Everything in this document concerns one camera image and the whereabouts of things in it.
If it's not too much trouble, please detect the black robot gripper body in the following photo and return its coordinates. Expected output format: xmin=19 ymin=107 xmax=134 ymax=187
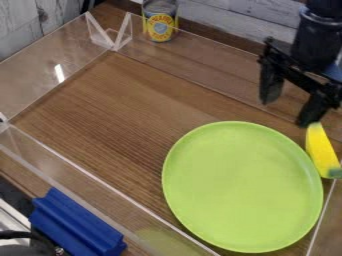
xmin=257 ymin=37 xmax=342 ymax=109

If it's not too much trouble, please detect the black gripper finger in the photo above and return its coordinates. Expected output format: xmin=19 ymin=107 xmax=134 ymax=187
xmin=296 ymin=91 xmax=329 ymax=128
xmin=259 ymin=62 xmax=284 ymax=105

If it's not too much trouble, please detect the yellow toy banana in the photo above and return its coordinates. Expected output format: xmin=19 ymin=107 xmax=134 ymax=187
xmin=305 ymin=122 xmax=342 ymax=179

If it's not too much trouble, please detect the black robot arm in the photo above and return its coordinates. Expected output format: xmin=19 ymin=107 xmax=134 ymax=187
xmin=257 ymin=0 xmax=342 ymax=127

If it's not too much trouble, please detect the green round plate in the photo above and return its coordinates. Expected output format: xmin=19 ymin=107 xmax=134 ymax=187
xmin=161 ymin=121 xmax=323 ymax=253

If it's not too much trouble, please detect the yellow labelled tin can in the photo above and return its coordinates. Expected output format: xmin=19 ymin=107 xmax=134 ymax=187
xmin=141 ymin=0 xmax=178 ymax=43

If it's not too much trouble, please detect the blue plastic clamp block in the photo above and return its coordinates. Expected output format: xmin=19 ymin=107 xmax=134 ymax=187
xmin=29 ymin=188 xmax=126 ymax=256

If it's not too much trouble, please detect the clear acrylic corner bracket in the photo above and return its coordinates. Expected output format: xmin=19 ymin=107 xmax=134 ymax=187
xmin=85 ymin=12 xmax=132 ymax=52

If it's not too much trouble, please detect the clear acrylic barrier wall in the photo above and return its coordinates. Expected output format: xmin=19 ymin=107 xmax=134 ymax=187
xmin=0 ymin=6 xmax=342 ymax=256

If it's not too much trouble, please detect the black cable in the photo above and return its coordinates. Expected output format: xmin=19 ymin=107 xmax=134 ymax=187
xmin=0 ymin=229 xmax=45 ymax=256

